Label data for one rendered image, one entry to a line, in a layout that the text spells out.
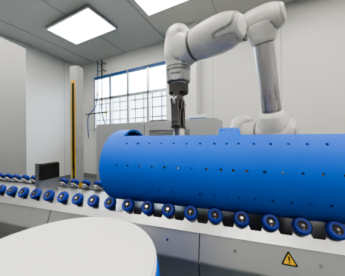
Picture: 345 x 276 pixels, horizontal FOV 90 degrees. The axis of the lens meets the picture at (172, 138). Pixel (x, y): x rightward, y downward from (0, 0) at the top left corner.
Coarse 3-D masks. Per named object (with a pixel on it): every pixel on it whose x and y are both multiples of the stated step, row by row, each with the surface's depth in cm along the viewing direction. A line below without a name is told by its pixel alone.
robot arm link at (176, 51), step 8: (176, 24) 61; (184, 24) 62; (168, 32) 62; (176, 32) 60; (184, 32) 58; (168, 40) 61; (176, 40) 59; (184, 40) 57; (168, 48) 61; (176, 48) 59; (184, 48) 58; (168, 56) 62; (176, 56) 60; (184, 56) 59; (192, 56) 58; (168, 64) 63; (184, 64) 61; (192, 64) 64
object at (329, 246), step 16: (16, 192) 79; (48, 208) 70; (64, 208) 68; (80, 208) 66; (96, 208) 65; (112, 208) 63; (144, 224) 57; (160, 224) 56; (176, 224) 55; (192, 224) 54; (208, 224) 53; (256, 240) 47; (272, 240) 47; (288, 240) 46; (304, 240) 45; (320, 240) 44; (336, 240) 44
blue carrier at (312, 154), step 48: (144, 144) 58; (192, 144) 53; (240, 144) 49; (288, 144) 46; (336, 144) 43; (144, 192) 57; (192, 192) 51; (240, 192) 47; (288, 192) 44; (336, 192) 41
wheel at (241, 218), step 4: (236, 212) 51; (240, 212) 51; (244, 212) 50; (236, 216) 50; (240, 216) 50; (244, 216) 50; (248, 216) 49; (236, 220) 50; (240, 220) 49; (244, 220) 49; (248, 220) 49; (236, 224) 50; (240, 224) 49; (244, 224) 49; (248, 224) 49
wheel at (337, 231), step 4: (332, 220) 45; (328, 224) 44; (332, 224) 44; (336, 224) 44; (340, 224) 44; (328, 228) 44; (332, 228) 44; (336, 228) 43; (340, 228) 43; (344, 228) 43; (328, 232) 44; (332, 232) 43; (336, 232) 43; (340, 232) 43; (344, 232) 43; (332, 236) 43; (336, 236) 42; (340, 236) 42; (344, 236) 42
